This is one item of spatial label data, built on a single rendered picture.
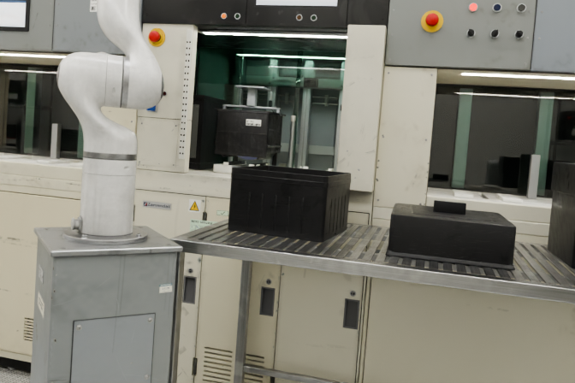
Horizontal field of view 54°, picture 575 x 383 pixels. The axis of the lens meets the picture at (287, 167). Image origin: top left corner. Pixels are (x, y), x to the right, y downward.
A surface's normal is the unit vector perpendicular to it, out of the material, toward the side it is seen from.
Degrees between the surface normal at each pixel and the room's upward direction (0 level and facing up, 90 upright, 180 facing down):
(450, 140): 90
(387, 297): 90
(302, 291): 90
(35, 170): 90
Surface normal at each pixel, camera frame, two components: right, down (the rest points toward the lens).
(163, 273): 0.51, 0.08
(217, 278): -0.25, 0.04
